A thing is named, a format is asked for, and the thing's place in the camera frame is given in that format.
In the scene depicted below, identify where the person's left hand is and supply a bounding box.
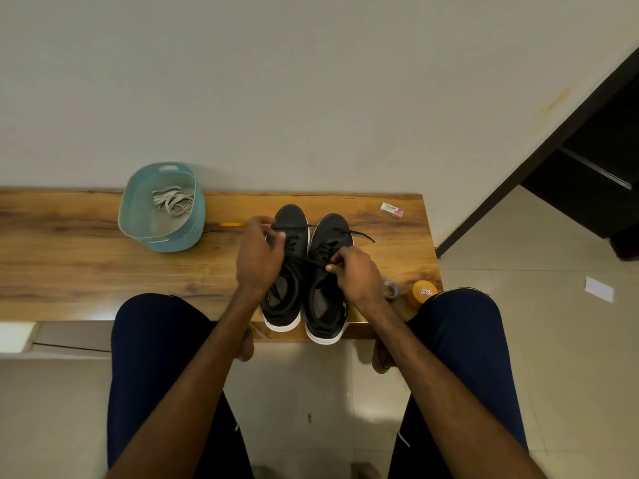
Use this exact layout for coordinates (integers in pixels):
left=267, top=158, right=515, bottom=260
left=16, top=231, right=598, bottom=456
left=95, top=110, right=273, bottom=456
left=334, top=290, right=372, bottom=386
left=235, top=217, right=287, bottom=301

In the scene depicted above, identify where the person's right hand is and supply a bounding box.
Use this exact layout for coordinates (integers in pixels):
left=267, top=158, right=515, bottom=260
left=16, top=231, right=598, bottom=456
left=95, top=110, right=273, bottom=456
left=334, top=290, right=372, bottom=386
left=325, top=246, right=386, bottom=315

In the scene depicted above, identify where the black shoelace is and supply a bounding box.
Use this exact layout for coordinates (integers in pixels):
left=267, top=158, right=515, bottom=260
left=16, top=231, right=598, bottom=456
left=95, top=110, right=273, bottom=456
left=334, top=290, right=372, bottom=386
left=270, top=224, right=375, bottom=275

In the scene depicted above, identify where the black sneaker with white sole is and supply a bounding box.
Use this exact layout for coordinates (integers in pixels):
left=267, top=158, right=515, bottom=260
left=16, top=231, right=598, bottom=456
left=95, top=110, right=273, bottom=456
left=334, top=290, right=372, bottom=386
left=304, top=213, right=355, bottom=346
left=260, top=204, right=312, bottom=333

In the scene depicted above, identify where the orange bottle with label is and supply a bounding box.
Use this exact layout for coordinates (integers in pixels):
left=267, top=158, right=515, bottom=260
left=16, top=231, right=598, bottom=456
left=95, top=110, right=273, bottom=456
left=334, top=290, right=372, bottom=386
left=406, top=280, right=439, bottom=309

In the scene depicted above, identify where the person's right foot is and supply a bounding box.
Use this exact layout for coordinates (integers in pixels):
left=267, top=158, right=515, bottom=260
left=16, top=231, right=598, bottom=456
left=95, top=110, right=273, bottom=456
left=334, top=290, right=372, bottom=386
left=371, top=339, right=396, bottom=375

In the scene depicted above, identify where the person's foot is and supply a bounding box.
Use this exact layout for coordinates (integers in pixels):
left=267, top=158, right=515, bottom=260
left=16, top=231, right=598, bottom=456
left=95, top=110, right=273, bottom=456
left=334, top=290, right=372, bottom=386
left=237, top=327, right=256, bottom=363
left=371, top=339, right=396, bottom=375

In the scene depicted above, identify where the person's left foot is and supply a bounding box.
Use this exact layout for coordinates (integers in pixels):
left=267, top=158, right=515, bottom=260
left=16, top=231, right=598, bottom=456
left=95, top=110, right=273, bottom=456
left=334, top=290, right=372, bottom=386
left=237, top=327, right=256, bottom=363

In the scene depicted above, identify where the grey shoelaces bundle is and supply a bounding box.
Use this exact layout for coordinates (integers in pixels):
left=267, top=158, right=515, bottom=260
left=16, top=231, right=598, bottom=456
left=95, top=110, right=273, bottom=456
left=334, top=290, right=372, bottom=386
left=152, top=186, right=196, bottom=218

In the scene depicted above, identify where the teal plastic basket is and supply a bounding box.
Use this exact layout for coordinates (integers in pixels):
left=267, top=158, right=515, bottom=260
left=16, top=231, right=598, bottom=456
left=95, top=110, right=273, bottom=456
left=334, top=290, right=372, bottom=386
left=118, top=162, right=206, bottom=254

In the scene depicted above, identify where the person's right leg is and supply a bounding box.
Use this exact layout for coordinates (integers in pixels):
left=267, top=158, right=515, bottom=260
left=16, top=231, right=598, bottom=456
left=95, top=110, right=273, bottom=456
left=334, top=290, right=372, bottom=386
left=387, top=288, right=530, bottom=479

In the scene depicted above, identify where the person's leg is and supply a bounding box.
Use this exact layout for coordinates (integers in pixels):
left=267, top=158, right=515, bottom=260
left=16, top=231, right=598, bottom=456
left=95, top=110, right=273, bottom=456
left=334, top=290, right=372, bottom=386
left=387, top=288, right=530, bottom=479
left=107, top=293, right=255, bottom=479

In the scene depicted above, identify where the person's left leg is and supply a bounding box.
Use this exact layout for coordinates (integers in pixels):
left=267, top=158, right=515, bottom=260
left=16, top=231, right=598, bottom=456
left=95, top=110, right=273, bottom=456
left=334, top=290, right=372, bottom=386
left=107, top=293, right=255, bottom=479

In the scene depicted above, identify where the white paper sheet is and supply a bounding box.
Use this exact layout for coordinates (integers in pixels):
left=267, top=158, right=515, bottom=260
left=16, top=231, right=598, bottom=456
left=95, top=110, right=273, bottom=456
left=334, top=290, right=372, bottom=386
left=584, top=276, right=615, bottom=304

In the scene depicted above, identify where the dark wooden door frame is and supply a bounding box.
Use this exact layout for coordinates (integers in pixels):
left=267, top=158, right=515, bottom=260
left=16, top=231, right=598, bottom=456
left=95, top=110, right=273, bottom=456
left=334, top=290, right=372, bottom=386
left=435, top=45, right=639, bottom=261

